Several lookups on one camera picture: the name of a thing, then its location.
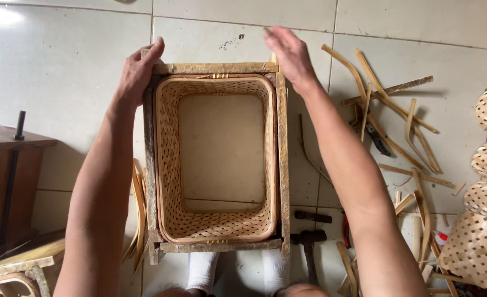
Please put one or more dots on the person's left hand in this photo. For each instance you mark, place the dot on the person's left hand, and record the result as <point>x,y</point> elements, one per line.
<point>134,80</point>

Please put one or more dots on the person's right hand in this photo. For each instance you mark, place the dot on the person's right hand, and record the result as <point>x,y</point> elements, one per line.
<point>295,62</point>

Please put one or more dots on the person's right fingers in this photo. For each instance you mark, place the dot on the person's right fingers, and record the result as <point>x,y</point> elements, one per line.
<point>277,39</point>

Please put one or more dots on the rectangular wooden frame mold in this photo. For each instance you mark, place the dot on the rectangular wooden frame mold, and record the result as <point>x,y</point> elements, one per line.
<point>214,68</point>

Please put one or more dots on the thin dark curved strip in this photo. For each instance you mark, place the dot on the thin dark curved strip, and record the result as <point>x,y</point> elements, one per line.
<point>305,150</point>

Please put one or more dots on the scattered bamboo offcuts pile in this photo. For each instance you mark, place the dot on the scattered bamboo offcuts pile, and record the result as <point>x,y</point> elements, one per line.
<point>392,89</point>

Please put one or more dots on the black pruning shears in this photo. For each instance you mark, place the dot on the black pruning shears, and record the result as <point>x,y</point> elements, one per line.
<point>376,138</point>

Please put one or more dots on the woven bamboo rectangular basket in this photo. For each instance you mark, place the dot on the woven bamboo rectangular basket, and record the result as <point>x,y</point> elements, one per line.
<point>168,165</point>

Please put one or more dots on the black hammer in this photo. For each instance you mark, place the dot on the black hammer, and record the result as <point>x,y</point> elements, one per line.
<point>309,238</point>

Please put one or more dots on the bundle of curved bamboo strips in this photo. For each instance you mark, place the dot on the bundle of curved bamboo strips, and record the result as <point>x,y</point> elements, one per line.
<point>138,206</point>

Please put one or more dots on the white sock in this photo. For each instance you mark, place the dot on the white sock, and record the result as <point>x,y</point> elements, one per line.
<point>202,270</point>
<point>275,270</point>

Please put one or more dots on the person's right knee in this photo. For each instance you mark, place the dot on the person's right knee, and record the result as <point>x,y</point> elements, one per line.
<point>301,291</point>

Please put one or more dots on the person's knee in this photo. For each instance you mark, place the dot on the person's knee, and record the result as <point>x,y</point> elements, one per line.
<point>181,293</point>
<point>301,291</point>

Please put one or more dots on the small red-capped bottle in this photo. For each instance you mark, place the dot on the small red-capped bottle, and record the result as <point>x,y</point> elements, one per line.
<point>440,237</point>

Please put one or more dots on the person's left knee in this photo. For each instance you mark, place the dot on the person's left knee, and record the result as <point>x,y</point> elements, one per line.
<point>181,293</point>

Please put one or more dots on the black metal rod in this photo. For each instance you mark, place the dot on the black metal rod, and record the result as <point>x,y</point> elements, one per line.
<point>9,189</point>

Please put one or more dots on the worn wooden stool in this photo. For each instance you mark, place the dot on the worn wooden stool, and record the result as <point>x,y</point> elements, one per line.
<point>24,255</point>

